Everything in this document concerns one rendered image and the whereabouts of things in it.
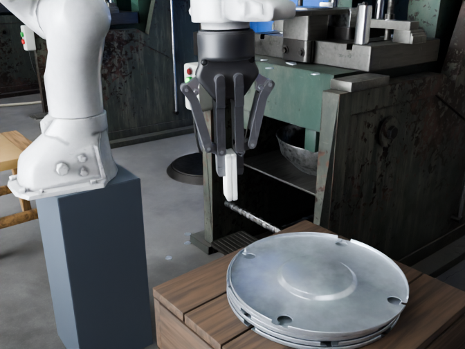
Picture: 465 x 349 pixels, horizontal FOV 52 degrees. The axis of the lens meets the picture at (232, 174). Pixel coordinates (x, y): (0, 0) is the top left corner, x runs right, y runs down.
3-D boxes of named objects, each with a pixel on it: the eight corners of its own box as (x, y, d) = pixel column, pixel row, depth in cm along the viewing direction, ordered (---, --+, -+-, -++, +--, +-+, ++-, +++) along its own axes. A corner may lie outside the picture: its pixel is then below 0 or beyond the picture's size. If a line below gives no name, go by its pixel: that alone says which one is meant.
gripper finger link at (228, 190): (231, 154, 66) (226, 155, 66) (232, 201, 69) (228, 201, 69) (227, 148, 69) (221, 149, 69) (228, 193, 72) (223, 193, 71)
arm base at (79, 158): (24, 207, 89) (11, 136, 84) (-1, 177, 103) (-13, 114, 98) (133, 180, 102) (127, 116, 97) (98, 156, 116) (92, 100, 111)
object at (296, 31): (277, 68, 116) (279, 9, 111) (241, 61, 126) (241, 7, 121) (345, 59, 130) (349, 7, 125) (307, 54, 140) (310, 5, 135)
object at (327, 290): (382, 365, 61) (383, 360, 61) (195, 296, 75) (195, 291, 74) (423, 261, 84) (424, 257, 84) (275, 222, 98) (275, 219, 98)
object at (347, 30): (349, 39, 124) (351, 28, 123) (295, 34, 139) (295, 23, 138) (387, 36, 134) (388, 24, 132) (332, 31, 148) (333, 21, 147)
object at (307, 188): (340, 207, 124) (340, 205, 123) (236, 162, 155) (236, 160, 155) (429, 171, 148) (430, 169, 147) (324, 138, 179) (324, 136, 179)
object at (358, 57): (369, 72, 113) (371, 46, 111) (248, 52, 146) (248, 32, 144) (437, 61, 130) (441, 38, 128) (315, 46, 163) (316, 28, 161)
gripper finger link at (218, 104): (226, 75, 62) (216, 75, 62) (227, 157, 66) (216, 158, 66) (221, 71, 66) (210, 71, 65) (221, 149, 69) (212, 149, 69)
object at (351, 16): (349, 27, 127) (351, 8, 125) (308, 23, 138) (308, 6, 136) (370, 25, 132) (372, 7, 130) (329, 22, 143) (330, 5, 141)
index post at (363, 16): (362, 45, 114) (366, 2, 110) (352, 43, 116) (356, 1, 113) (369, 43, 116) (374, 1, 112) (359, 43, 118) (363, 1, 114)
